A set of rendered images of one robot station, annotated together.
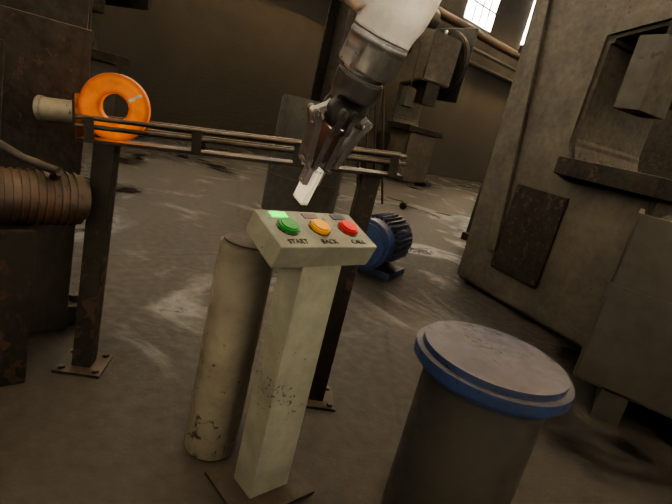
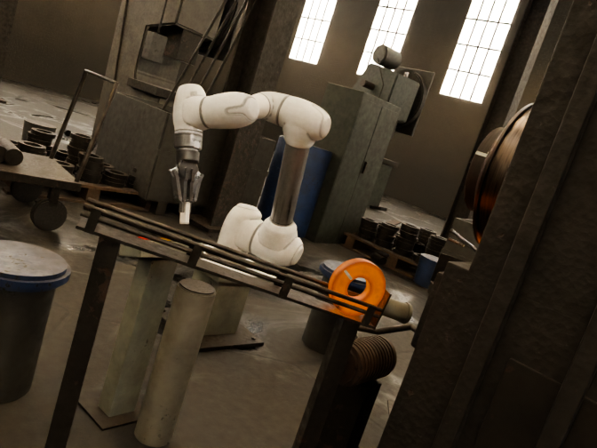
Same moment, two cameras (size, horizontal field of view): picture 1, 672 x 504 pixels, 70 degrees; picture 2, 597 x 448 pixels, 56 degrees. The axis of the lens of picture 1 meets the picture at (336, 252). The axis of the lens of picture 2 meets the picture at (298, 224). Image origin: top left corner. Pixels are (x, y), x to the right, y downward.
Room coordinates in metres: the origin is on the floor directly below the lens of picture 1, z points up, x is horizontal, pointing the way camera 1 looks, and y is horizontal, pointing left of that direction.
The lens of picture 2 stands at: (2.62, 0.22, 1.09)
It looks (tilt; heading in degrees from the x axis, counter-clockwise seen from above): 10 degrees down; 173
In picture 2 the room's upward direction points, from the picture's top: 18 degrees clockwise
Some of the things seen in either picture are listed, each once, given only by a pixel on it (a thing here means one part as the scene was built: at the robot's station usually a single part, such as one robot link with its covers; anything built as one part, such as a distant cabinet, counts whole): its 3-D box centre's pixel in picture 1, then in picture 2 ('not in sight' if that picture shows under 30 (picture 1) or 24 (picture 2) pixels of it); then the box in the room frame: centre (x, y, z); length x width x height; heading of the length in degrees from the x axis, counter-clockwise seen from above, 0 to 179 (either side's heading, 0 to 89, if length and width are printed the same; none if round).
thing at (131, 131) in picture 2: not in sight; (185, 157); (-2.55, -0.33, 0.43); 1.23 x 0.93 x 0.87; 133
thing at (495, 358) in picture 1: (463, 441); (2, 321); (0.92, -0.36, 0.22); 0.32 x 0.32 x 0.43
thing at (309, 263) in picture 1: (288, 362); (139, 325); (0.90, 0.04, 0.31); 0.24 x 0.16 x 0.62; 135
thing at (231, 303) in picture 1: (228, 348); (174, 363); (0.99, 0.18, 0.26); 0.12 x 0.12 x 0.52
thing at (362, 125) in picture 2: not in sight; (342, 167); (-3.05, 1.16, 0.75); 0.70 x 0.48 x 1.50; 135
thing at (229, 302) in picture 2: not in sight; (216, 299); (0.05, 0.27, 0.16); 0.40 x 0.40 x 0.31; 40
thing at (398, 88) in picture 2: not in sight; (378, 127); (-7.22, 2.22, 1.36); 1.37 x 1.17 x 2.71; 35
